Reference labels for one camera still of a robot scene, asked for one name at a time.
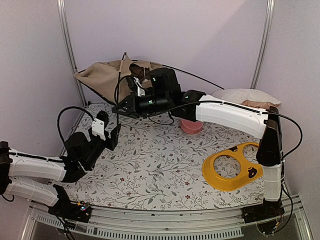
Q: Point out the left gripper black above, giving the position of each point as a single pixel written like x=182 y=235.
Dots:
x=112 y=140

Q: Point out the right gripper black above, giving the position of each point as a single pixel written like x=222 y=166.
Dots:
x=131 y=100

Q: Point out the beige fabric pet tent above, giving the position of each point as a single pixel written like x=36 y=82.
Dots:
x=141 y=69

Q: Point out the black flexible tent pole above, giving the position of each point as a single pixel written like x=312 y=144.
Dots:
x=189 y=79

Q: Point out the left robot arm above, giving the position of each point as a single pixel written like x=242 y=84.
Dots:
x=18 y=169

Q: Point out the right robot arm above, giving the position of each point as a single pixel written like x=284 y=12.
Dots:
x=196 y=105

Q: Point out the pink round pet bowl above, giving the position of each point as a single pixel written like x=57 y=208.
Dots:
x=191 y=127

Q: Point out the floral table mat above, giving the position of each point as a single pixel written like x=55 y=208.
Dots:
x=157 y=166

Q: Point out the white and brown pillow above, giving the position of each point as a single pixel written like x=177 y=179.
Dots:
x=248 y=97

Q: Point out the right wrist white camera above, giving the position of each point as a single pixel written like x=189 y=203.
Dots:
x=140 y=90

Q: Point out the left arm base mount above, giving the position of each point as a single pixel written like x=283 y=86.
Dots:
x=66 y=209

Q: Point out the left aluminium frame post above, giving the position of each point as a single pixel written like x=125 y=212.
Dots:
x=61 y=7

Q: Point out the aluminium frame post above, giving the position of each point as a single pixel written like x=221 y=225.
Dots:
x=270 y=5
x=61 y=7

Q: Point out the metal base rail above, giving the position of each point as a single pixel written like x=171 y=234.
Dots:
x=226 y=223

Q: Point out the right aluminium frame post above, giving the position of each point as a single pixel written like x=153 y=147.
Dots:
x=270 y=5

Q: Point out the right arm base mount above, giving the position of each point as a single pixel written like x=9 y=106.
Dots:
x=266 y=210

